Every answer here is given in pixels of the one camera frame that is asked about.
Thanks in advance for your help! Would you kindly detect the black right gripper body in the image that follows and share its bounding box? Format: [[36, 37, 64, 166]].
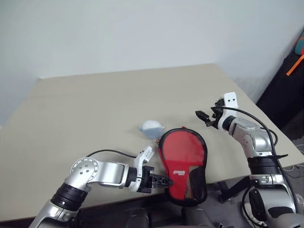
[[210, 106, 225, 129]]

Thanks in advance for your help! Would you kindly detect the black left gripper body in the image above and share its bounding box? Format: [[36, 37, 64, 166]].
[[140, 166, 155, 193]]

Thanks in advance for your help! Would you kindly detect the red black paddle case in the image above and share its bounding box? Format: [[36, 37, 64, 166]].
[[157, 127, 209, 208]]

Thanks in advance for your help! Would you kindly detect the dark rounded shape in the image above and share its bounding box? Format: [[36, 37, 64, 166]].
[[184, 206, 216, 228], [124, 208, 154, 228]]

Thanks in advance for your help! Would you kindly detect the white blue plush toy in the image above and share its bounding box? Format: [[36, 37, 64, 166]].
[[137, 120, 166, 140]]

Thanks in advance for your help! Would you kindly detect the black table leg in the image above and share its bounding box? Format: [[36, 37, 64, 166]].
[[217, 178, 250, 204]]

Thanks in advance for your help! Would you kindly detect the teal orange object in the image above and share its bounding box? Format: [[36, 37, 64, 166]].
[[294, 36, 304, 57]]

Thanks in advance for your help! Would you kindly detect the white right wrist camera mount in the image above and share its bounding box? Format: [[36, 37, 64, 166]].
[[218, 91, 239, 131]]

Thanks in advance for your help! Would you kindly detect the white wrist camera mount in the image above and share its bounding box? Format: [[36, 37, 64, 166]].
[[129, 145, 155, 192], [218, 91, 239, 131]]

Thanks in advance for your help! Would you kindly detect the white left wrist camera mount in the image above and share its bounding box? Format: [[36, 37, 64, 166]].
[[129, 145, 155, 192]]

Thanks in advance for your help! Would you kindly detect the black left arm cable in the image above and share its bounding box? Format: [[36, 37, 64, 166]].
[[85, 149, 139, 159]]

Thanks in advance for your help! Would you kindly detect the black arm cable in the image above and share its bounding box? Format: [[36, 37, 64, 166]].
[[85, 149, 139, 159], [220, 106, 302, 216]]

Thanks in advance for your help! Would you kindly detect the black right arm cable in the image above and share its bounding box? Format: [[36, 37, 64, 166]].
[[220, 106, 302, 216]]

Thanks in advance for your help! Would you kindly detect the orange strap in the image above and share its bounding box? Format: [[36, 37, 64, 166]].
[[285, 55, 304, 77]]

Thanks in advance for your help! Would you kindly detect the white floor cable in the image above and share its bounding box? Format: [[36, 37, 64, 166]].
[[284, 163, 304, 179]]

